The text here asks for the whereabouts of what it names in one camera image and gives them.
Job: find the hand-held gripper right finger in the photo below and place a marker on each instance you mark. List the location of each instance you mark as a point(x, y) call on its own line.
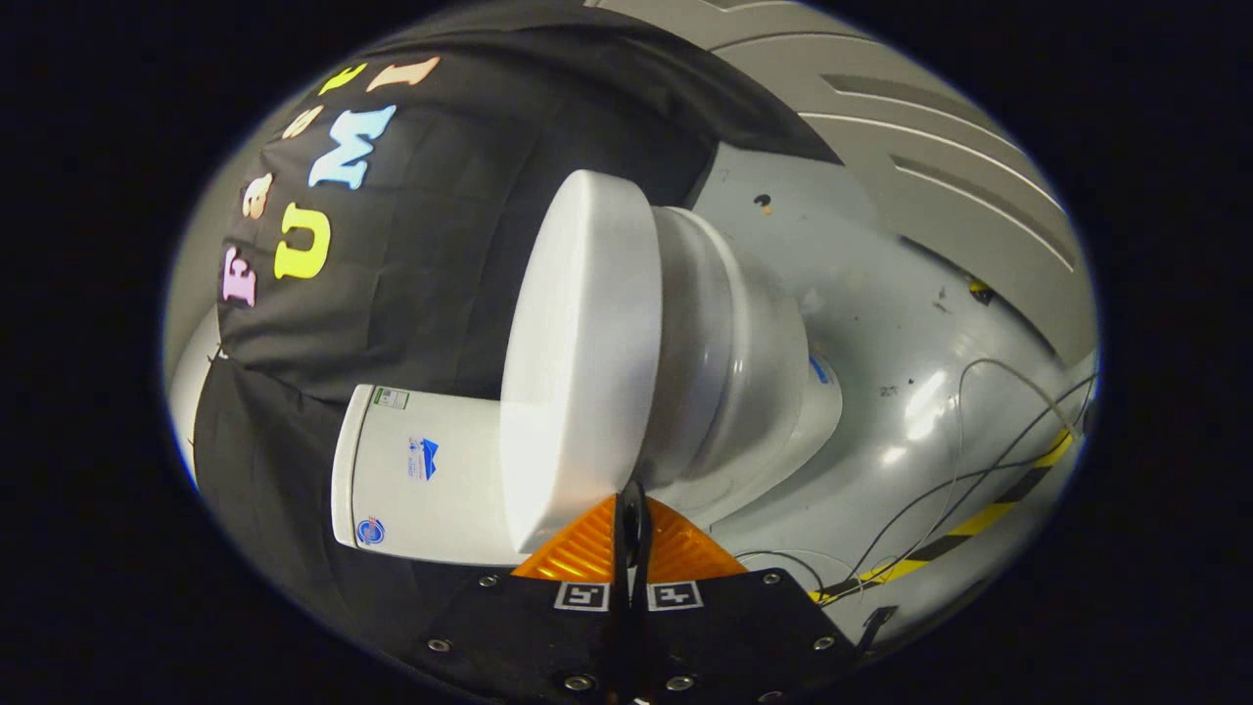
point(724, 636)

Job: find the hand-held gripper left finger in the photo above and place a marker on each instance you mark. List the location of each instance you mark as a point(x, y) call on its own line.
point(587, 646)

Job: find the white toilet lid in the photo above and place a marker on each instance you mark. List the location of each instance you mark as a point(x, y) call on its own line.
point(578, 343)

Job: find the white toilet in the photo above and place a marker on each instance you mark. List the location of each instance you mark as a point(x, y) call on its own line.
point(440, 480)

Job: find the yellow black floor tape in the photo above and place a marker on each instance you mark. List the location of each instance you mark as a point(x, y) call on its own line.
point(989, 514)

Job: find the black backdrop cloth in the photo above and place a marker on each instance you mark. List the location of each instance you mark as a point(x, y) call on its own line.
point(440, 245)

